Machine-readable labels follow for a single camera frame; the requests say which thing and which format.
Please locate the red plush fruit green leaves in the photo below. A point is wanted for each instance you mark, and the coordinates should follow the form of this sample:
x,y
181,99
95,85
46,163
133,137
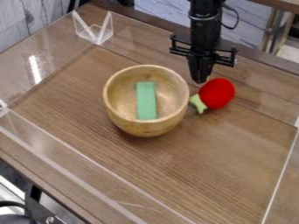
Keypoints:
x,y
216,94

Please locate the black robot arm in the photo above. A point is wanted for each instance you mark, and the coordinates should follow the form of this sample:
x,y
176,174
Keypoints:
x,y
201,48

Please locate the clear acrylic corner bracket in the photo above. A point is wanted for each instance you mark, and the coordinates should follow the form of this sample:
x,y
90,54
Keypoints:
x,y
94,33

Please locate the wooden bowl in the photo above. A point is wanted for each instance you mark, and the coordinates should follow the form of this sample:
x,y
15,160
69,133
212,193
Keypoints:
x,y
172,93

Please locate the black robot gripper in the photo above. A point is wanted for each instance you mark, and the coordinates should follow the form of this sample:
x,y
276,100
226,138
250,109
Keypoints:
x,y
220,56

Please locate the black table leg bracket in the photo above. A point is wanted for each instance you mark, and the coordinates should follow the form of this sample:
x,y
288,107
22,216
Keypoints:
x,y
42,215

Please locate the green rectangular block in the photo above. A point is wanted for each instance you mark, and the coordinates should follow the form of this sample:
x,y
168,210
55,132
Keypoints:
x,y
146,101

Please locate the metal table leg frame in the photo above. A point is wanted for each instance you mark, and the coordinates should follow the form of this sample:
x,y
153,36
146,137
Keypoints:
x,y
277,30

